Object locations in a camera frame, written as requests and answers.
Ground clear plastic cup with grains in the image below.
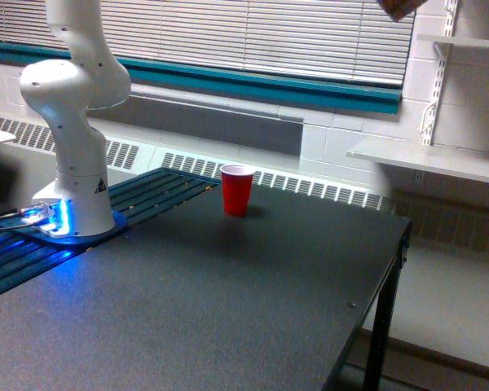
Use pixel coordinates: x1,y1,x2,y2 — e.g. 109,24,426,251
377,0,427,22

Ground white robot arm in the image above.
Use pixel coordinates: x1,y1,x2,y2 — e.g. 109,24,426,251
20,1,131,238

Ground red plastic cup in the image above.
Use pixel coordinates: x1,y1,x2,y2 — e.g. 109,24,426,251
220,164,256,217

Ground baseboard radiator vent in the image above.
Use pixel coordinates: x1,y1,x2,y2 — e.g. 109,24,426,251
0,116,396,212

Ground white window blinds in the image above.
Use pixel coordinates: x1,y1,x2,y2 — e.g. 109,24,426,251
0,0,416,87

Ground black table leg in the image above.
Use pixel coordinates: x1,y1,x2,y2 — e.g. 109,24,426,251
363,223,412,390

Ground white shelf bracket rail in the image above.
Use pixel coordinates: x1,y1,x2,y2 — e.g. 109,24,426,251
418,0,459,146

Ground black cable at base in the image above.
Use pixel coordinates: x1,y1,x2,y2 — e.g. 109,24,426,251
0,208,25,233

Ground blue slotted mounting rail plate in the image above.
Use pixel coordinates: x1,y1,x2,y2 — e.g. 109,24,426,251
0,168,221,295

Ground white lower wall shelf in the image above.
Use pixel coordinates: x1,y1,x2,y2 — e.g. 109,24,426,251
346,137,489,183

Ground white wall shelf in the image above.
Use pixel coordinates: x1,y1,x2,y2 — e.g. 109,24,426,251
416,34,489,51
346,137,489,183

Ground white upper wall shelf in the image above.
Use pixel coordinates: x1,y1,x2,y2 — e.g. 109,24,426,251
416,34,489,51

